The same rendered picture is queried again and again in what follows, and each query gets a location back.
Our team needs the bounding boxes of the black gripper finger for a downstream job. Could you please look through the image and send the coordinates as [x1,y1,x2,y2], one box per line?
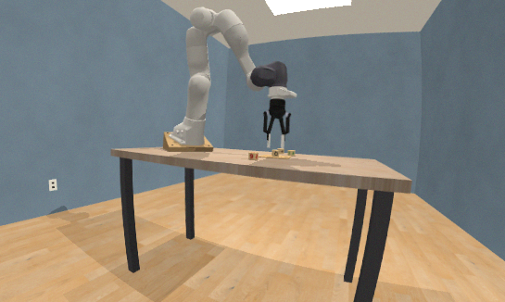
[263,110,277,148]
[279,111,291,148]

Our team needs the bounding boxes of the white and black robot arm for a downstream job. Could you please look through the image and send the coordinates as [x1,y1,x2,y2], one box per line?
[169,7,297,145]

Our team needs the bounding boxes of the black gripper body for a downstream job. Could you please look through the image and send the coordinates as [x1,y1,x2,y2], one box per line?
[269,99,286,119]

